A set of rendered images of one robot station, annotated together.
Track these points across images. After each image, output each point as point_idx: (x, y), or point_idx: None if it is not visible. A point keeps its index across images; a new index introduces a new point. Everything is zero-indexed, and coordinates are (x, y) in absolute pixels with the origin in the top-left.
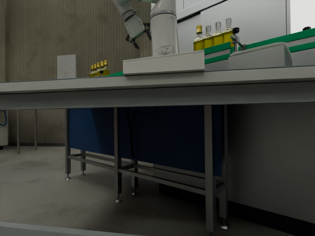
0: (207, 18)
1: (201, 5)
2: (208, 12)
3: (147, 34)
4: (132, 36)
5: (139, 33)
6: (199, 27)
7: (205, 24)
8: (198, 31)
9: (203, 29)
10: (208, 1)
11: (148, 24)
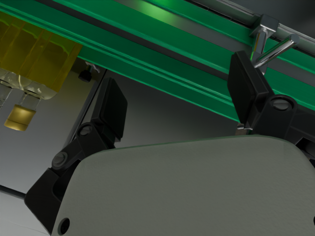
0: (31, 168)
1: (30, 215)
2: (22, 179)
3: (98, 107)
4: (258, 149)
5: (153, 144)
6: (8, 116)
7: (44, 157)
8: (17, 109)
9: (54, 147)
10: (8, 209)
11: (37, 196)
